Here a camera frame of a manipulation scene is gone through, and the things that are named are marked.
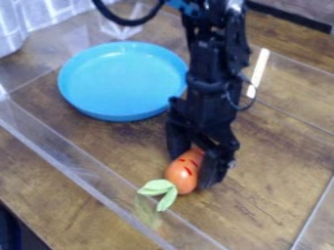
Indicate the dark wooden furniture edge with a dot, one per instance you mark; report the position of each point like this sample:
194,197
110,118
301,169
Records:
311,13

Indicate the blue round plastic tray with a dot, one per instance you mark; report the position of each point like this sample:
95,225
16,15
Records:
122,81

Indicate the orange toy carrot green leaves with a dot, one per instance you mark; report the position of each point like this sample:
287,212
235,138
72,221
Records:
179,181

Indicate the clear acrylic enclosure wall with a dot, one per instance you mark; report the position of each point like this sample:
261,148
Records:
71,170

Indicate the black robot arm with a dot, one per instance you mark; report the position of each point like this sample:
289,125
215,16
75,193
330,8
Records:
217,39

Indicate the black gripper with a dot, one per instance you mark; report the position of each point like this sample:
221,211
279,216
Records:
199,120

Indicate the white grey checked curtain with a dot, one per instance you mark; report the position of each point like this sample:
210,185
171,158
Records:
24,16

